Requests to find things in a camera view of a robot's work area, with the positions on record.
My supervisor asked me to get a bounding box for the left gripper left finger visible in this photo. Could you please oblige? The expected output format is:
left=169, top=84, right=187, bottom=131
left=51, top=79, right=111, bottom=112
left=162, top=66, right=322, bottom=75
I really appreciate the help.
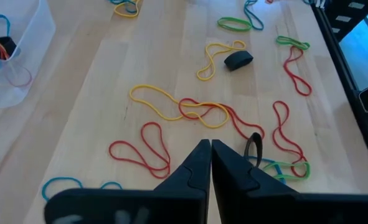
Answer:
left=45, top=139, right=211, bottom=224

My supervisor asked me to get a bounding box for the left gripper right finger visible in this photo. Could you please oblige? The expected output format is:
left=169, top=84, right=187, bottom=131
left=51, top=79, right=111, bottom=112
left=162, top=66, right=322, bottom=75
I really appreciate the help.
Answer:
left=211, top=139, right=368, bottom=224

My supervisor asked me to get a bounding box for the wide black rubber band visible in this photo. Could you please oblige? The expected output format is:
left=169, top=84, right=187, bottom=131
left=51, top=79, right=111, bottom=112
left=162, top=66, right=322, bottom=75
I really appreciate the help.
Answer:
left=243, top=132, right=263, bottom=169
left=0, top=36, right=17, bottom=62
left=224, top=50, right=254, bottom=72

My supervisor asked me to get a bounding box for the green rubber band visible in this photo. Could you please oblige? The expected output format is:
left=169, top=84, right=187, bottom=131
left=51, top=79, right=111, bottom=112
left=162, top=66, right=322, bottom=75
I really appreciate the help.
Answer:
left=275, top=35, right=311, bottom=51
left=217, top=16, right=253, bottom=33
left=262, top=160, right=311, bottom=182

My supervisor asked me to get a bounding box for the clear plastic bin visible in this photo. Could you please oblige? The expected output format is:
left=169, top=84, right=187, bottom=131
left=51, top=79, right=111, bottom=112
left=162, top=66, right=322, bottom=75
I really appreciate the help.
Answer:
left=0, top=0, right=57, bottom=109

